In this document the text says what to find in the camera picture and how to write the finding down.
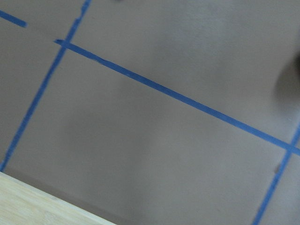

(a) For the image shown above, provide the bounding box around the bamboo cutting board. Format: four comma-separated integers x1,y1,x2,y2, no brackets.
0,173,113,225

